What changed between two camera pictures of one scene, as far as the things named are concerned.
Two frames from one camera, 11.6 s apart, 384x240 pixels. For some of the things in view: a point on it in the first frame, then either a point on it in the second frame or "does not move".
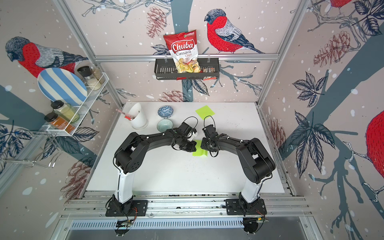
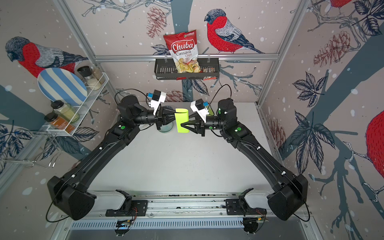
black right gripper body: [204, 145] → [202, 126]
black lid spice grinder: [85, 71] does not move
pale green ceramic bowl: [164, 124] does not move
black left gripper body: [188, 146] → [158, 118]
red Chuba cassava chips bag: [183, 48] does not move
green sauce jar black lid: [65, 110] does not move
